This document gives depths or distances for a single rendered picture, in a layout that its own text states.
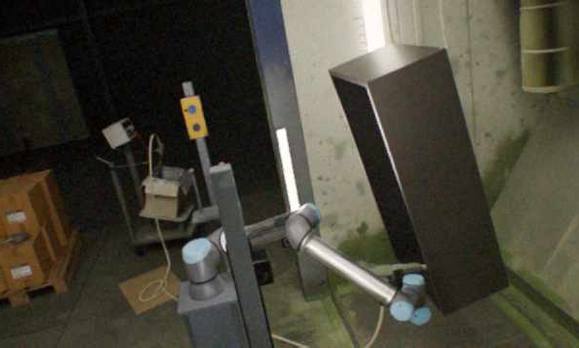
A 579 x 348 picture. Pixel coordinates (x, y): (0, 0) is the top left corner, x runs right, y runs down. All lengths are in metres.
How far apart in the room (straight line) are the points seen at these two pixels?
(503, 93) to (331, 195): 1.33
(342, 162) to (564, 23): 1.48
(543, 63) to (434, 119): 1.20
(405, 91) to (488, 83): 1.52
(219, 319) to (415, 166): 1.25
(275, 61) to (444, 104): 1.24
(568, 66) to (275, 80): 1.67
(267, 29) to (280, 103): 0.45
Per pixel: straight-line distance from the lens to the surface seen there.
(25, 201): 4.90
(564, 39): 3.17
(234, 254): 1.15
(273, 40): 3.00
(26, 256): 4.67
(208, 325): 2.62
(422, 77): 2.06
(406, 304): 2.08
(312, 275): 3.46
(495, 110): 3.56
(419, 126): 2.09
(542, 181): 3.51
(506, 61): 3.55
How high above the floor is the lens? 1.94
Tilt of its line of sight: 18 degrees down
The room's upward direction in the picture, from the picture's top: 11 degrees counter-clockwise
